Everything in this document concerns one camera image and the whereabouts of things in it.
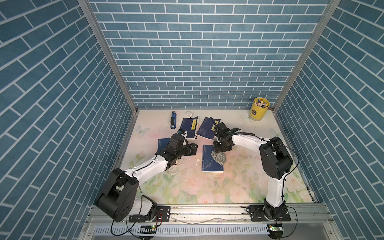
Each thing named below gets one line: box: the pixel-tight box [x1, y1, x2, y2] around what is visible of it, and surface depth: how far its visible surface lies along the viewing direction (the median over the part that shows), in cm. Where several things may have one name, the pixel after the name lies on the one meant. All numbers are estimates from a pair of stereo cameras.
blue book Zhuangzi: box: [201, 144, 224, 174], surface depth 93 cm
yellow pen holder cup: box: [249, 97, 271, 121], surface depth 110 cm
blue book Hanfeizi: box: [180, 116, 198, 138], surface depth 111 cm
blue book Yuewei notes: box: [196, 117, 216, 141], surface depth 108 cm
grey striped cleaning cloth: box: [211, 151, 227, 166], surface depth 92 cm
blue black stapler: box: [170, 111, 177, 130], surface depth 111 cm
